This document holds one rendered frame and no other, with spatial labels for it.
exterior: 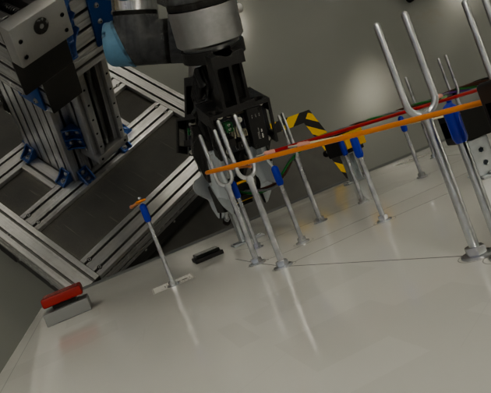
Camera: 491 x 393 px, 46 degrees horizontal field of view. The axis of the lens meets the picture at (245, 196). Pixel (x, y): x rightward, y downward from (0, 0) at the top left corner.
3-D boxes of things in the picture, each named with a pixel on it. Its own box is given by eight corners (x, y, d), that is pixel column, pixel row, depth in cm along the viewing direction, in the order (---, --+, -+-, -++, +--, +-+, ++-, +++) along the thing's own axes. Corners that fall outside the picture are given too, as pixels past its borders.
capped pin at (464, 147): (504, 250, 31) (450, 101, 31) (524, 251, 30) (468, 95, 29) (483, 261, 31) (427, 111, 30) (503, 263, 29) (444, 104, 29)
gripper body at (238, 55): (220, 168, 63) (191, 61, 58) (199, 146, 70) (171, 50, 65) (282, 146, 65) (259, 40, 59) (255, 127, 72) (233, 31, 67)
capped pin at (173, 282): (176, 283, 66) (142, 196, 65) (181, 282, 64) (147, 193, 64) (165, 288, 65) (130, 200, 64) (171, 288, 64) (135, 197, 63)
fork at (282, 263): (276, 271, 50) (217, 118, 49) (270, 270, 52) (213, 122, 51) (296, 263, 50) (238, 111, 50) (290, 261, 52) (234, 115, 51)
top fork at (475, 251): (464, 264, 31) (373, 20, 31) (456, 258, 33) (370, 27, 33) (499, 253, 31) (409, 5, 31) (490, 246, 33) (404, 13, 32)
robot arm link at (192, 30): (160, 11, 63) (228, -8, 65) (171, 51, 65) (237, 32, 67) (176, 16, 57) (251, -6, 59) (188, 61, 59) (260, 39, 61)
